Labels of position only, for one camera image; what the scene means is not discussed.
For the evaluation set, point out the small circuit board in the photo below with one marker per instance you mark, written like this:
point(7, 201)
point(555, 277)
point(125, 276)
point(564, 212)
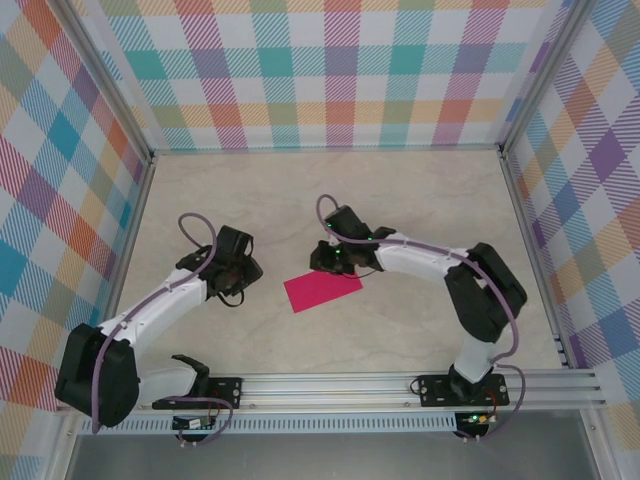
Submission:
point(477, 419)
point(192, 424)

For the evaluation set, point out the grey metal panel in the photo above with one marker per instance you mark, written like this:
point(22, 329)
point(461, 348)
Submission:
point(325, 457)

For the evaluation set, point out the aluminium side rail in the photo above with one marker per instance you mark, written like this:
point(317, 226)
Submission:
point(535, 260)
point(127, 260)

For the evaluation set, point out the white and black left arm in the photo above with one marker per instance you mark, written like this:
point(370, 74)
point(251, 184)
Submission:
point(165, 295)

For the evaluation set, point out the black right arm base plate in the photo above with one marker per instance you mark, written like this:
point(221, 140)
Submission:
point(432, 390)

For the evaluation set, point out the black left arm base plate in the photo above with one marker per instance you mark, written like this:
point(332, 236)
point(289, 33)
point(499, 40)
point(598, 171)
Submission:
point(227, 392)

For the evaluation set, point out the pink paper sheet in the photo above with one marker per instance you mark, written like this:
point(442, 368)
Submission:
point(320, 292)

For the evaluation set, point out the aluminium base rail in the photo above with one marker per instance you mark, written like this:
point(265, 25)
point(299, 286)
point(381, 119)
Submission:
point(325, 390)

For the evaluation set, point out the aluminium frame post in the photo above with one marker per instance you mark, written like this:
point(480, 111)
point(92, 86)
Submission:
point(107, 85)
point(545, 75)

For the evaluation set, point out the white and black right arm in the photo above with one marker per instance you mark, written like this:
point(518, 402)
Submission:
point(420, 260)

